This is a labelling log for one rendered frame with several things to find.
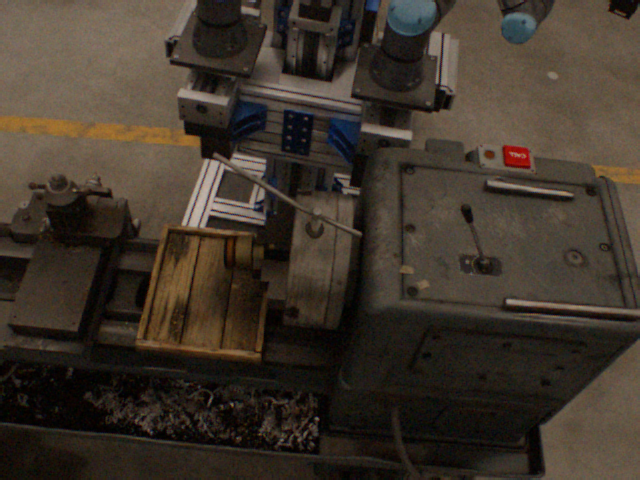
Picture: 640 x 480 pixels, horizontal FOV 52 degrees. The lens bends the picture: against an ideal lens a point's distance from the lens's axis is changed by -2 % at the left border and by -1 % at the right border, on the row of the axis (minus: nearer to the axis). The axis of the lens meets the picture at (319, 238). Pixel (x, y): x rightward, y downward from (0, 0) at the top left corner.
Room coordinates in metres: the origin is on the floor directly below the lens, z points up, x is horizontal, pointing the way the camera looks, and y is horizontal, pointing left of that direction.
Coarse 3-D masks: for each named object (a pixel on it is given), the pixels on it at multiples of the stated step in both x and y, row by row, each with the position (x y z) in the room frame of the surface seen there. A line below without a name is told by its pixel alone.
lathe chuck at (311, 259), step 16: (320, 192) 0.96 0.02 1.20; (336, 208) 0.89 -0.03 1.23; (304, 224) 0.84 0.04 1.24; (320, 224) 0.84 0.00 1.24; (304, 240) 0.80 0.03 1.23; (320, 240) 0.81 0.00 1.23; (304, 256) 0.77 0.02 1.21; (320, 256) 0.78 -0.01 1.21; (304, 272) 0.75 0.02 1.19; (320, 272) 0.75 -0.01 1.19; (288, 288) 0.72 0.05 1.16; (304, 288) 0.72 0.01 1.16; (320, 288) 0.73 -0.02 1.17; (288, 304) 0.70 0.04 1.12; (304, 304) 0.71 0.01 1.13; (320, 304) 0.71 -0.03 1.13; (288, 320) 0.70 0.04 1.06; (304, 320) 0.70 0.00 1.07; (320, 320) 0.70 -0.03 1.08
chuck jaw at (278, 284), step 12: (264, 264) 0.81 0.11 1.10; (276, 264) 0.81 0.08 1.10; (288, 264) 0.82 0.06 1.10; (252, 276) 0.79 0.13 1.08; (264, 276) 0.77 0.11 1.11; (276, 276) 0.78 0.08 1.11; (264, 288) 0.76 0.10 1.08; (276, 288) 0.75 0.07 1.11; (276, 300) 0.72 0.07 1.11; (288, 312) 0.70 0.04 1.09
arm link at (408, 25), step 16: (400, 0) 1.46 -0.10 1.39; (416, 0) 1.46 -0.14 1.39; (432, 0) 1.47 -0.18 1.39; (400, 16) 1.41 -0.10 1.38; (416, 16) 1.41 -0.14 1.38; (432, 16) 1.43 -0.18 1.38; (384, 32) 1.44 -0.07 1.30; (400, 32) 1.40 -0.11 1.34; (416, 32) 1.40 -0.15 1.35; (384, 48) 1.42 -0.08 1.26; (400, 48) 1.39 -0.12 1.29; (416, 48) 1.40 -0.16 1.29
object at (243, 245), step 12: (228, 240) 0.85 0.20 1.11; (240, 240) 0.85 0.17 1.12; (252, 240) 0.85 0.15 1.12; (228, 252) 0.82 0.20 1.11; (240, 252) 0.82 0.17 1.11; (252, 252) 0.83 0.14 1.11; (264, 252) 0.83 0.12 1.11; (228, 264) 0.80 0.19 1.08; (240, 264) 0.80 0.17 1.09; (252, 264) 0.81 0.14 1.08
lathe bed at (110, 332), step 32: (0, 224) 0.95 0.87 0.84; (0, 256) 0.84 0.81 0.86; (0, 288) 0.81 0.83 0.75; (128, 288) 0.83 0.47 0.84; (128, 320) 0.74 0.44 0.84; (96, 352) 0.67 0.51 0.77; (128, 352) 0.67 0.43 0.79; (288, 352) 0.72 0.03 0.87; (320, 352) 0.73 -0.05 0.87; (256, 384) 0.69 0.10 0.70; (288, 384) 0.70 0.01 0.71; (320, 384) 0.71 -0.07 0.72
